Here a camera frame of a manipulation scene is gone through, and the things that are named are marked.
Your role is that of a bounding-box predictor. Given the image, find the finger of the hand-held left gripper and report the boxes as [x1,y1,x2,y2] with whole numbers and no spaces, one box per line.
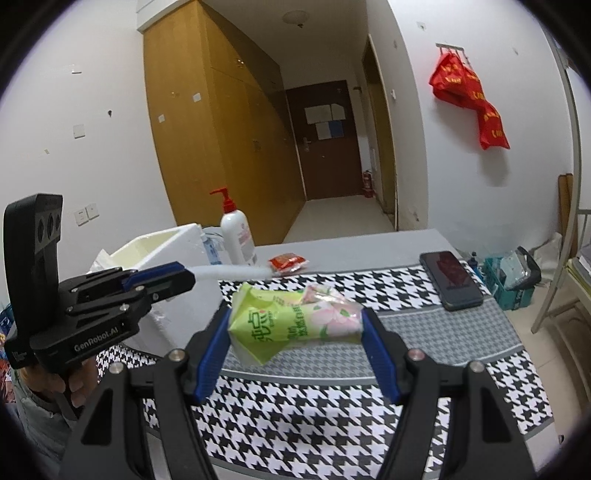
[65,270,195,317]
[71,261,186,291]

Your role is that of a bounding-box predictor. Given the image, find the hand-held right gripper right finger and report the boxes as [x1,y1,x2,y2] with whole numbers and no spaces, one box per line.
[361,307,529,480]

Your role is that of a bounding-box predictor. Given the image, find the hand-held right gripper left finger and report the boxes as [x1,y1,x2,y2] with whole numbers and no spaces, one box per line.
[58,305,234,480]

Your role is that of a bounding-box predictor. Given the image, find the white foam box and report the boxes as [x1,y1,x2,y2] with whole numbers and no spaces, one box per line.
[90,223,222,354]

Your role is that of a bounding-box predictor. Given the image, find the green tissue pack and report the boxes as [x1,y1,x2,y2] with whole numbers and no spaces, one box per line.
[228,281,365,367]

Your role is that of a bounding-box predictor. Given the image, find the person's left forearm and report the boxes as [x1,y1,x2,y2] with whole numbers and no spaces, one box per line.
[9,376,77,462]

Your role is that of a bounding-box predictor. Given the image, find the person's left hand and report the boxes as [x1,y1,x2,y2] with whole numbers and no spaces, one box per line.
[21,353,100,411]

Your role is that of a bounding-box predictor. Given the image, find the white crumpled plastic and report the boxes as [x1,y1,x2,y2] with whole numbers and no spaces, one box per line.
[91,250,122,274]

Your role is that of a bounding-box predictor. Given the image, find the clear water bottle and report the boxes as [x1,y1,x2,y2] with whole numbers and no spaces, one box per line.
[202,232,225,266]

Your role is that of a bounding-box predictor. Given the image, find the white lotion bottle red pump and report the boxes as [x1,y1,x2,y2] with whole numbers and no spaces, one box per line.
[209,187,258,267]

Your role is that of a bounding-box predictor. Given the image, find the houndstooth table mat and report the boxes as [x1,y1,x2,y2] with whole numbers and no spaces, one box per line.
[99,265,555,467]

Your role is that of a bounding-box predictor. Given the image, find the black smartphone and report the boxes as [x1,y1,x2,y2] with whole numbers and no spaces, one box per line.
[419,250,485,311]

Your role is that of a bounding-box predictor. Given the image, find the red snack packet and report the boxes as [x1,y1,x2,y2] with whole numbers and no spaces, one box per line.
[268,252,309,276]

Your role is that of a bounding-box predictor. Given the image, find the teal plastic basket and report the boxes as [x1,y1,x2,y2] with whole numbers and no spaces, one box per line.
[482,256,539,311]

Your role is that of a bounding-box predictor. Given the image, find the wooden wardrobe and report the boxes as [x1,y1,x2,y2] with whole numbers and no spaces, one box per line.
[143,0,305,245]

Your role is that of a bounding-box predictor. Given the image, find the clear plastic package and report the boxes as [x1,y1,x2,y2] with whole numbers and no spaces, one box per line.
[501,249,532,289]

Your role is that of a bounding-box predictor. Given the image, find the dark brown door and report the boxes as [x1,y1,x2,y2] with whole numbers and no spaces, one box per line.
[285,80,363,200]

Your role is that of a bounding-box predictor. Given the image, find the wooden side door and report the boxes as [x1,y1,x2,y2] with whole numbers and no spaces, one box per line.
[361,34,398,229]

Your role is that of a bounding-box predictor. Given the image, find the red printed plastic bag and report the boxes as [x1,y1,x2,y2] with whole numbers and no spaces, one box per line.
[473,99,511,151]
[428,53,485,108]

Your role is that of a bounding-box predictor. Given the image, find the white metal bed frame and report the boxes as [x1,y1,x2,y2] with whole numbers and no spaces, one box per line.
[531,28,591,333]

